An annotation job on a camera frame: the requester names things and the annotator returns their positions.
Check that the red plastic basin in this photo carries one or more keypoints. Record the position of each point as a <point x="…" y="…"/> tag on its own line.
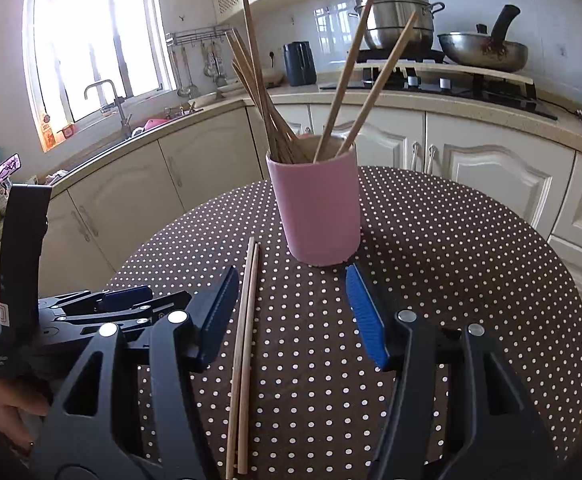
<point x="155" y="124"/>

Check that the steel wok with lid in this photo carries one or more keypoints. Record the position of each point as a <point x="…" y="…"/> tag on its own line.
<point x="481" y="52"/>

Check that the orange bottle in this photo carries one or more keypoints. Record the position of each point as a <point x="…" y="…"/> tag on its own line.
<point x="46" y="132"/>

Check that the hanging steel ladle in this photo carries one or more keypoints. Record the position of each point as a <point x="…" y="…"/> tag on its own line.
<point x="187" y="85"/>

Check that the sliding window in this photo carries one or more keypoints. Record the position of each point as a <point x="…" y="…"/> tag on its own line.
<point x="96" y="45"/>

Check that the beige board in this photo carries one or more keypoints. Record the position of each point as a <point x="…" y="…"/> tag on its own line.
<point x="501" y="75"/>

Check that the pink cup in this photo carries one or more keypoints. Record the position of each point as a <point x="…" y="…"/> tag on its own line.
<point x="316" y="210"/>

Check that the small orange jar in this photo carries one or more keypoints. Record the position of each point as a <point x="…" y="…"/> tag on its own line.
<point x="67" y="130"/>

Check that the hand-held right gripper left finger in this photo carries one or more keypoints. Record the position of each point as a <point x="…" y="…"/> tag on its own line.
<point x="218" y="310"/>

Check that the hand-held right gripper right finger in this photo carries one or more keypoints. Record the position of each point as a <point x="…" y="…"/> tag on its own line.
<point x="366" y="320"/>

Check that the black portable stove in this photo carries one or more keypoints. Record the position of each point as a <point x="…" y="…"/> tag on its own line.
<point x="421" y="56"/>

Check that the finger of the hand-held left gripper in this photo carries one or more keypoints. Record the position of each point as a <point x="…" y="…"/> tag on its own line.
<point x="141" y="312"/>
<point x="121" y="298"/>

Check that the chrome faucet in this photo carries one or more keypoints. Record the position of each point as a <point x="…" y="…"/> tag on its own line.
<point x="121" y="110"/>

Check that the steel steamer pot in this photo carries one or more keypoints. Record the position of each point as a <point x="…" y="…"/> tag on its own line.
<point x="398" y="20"/>

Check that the person's left hand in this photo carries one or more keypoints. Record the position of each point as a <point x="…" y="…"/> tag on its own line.
<point x="6" y="400"/>

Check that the bundle of wooden chopsticks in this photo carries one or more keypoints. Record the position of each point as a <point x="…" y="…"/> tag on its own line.
<point x="266" y="110"/>

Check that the phone on white stand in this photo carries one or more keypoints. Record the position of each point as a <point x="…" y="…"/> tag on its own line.
<point x="6" y="167"/>

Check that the black kettle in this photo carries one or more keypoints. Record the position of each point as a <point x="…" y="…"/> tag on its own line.
<point x="300" y="65"/>

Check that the black glass gas hob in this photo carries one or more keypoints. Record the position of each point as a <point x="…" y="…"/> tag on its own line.
<point x="496" y="92"/>

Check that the hanging kitchen utensils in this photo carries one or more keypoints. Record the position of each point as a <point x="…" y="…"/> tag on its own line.
<point x="216" y="67"/>

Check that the wall utensil rack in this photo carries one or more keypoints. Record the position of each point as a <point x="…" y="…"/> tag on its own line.
<point x="196" y="35"/>

